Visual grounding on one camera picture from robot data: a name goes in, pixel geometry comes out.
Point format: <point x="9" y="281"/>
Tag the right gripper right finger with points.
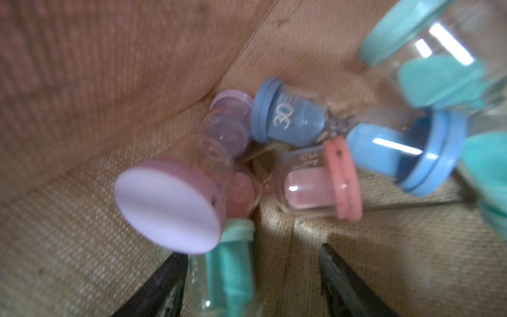
<point x="345" y="292"/>

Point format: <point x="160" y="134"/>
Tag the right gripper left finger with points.
<point x="162" y="294"/>

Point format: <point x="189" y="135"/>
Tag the purple sand timer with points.
<point x="182" y="198"/>

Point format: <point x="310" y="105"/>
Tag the large green sand timer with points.
<point x="447" y="59"/>

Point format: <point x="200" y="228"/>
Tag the light blue sand timer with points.
<point x="419" y="149"/>

